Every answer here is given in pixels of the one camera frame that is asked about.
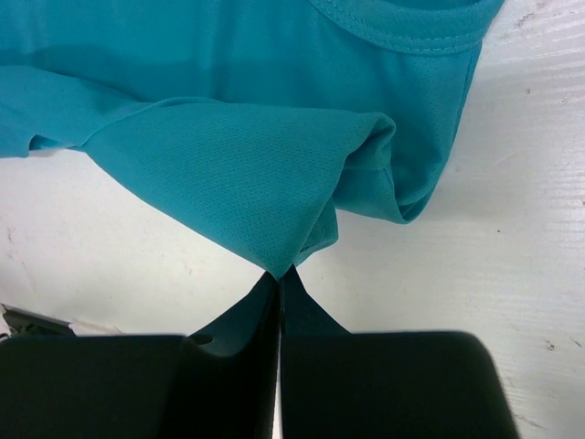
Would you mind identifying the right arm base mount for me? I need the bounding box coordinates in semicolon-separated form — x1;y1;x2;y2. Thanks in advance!
1;304;75;341

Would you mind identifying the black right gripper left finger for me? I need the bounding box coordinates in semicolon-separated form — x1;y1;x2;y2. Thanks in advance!
1;274;279;438

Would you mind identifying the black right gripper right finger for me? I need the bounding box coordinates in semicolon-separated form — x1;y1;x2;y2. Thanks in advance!
280;268;519;438

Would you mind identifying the teal t shirt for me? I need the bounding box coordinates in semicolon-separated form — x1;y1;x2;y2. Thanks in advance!
1;1;502;276

